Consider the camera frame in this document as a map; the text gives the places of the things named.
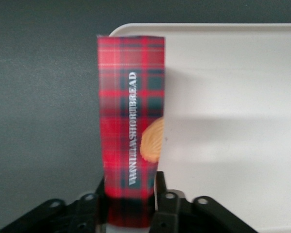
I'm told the red tartan cookie box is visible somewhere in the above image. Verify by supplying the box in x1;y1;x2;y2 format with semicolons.
96;34;166;231

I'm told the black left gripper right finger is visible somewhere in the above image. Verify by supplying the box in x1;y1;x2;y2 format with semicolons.
153;170;180;233

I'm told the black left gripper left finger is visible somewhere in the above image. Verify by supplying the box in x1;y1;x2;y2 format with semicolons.
76;176;110;233

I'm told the beige plastic tray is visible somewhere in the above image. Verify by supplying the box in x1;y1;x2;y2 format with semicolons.
109;22;291;233

